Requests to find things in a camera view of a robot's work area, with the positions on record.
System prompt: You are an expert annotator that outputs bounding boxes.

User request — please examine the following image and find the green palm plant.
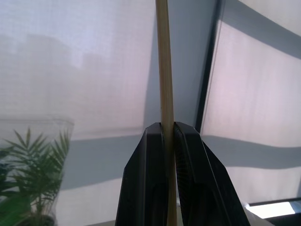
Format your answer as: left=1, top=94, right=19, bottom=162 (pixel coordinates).
left=0, top=127, right=71, bottom=226

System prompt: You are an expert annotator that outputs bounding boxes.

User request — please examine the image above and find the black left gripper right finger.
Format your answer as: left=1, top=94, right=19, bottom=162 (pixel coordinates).
left=173, top=121, right=251, bottom=226

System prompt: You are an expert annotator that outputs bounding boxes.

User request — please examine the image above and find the dark window frame post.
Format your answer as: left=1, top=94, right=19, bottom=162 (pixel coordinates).
left=193, top=0, right=227, bottom=134

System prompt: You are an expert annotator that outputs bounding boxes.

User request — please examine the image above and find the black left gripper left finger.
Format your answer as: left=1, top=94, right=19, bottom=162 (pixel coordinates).
left=114, top=122, right=170, bottom=226

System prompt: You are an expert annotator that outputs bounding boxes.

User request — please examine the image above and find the wooden chopstick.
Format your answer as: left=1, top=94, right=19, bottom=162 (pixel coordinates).
left=155, top=0, right=178, bottom=226

